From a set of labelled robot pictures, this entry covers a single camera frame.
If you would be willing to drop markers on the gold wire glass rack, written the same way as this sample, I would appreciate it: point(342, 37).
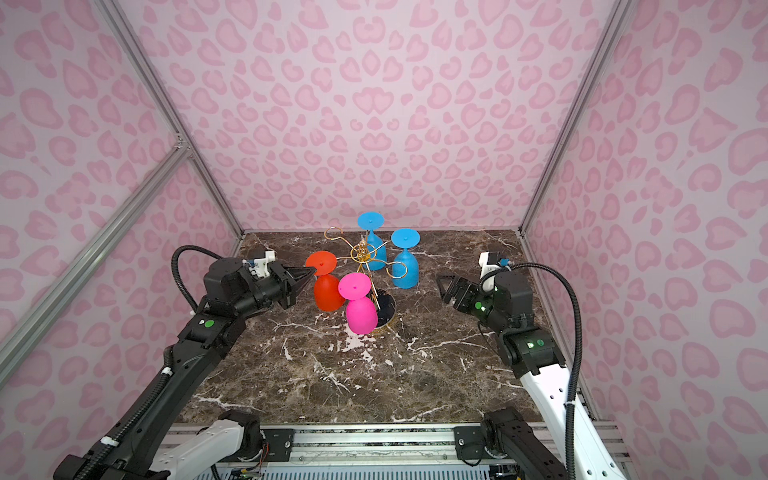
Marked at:
point(385, 303)

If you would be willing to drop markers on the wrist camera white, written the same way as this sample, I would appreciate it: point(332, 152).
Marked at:
point(490, 261)
point(257, 260)

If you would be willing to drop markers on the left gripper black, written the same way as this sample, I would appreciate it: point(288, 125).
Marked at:
point(286, 283)

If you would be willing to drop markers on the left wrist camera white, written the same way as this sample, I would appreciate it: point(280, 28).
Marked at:
point(257, 260)

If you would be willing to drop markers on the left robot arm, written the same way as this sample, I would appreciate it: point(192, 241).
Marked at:
point(236, 290)

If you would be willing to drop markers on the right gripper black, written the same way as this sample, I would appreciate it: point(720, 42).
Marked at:
point(467, 288)

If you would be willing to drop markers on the aluminium frame strut diagonal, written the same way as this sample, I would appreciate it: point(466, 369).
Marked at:
point(38, 321)

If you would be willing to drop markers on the magenta wine glass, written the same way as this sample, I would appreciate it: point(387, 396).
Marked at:
point(361, 312)

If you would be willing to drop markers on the red wine glass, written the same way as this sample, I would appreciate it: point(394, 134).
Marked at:
point(326, 293)

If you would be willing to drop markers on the aluminium mounting rail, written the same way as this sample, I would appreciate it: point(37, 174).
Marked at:
point(335, 451)

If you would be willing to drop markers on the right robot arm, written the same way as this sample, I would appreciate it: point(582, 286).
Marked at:
point(502, 301)

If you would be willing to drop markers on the blue wine glass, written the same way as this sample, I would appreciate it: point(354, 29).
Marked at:
point(370, 222)
point(405, 267)

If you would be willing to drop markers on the blue wine glass front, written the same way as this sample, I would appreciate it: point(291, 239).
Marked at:
point(405, 267)

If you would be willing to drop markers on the blue wine glass rear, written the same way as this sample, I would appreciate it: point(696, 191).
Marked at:
point(370, 222)

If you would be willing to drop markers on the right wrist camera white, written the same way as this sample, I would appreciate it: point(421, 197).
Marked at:
point(490, 261)

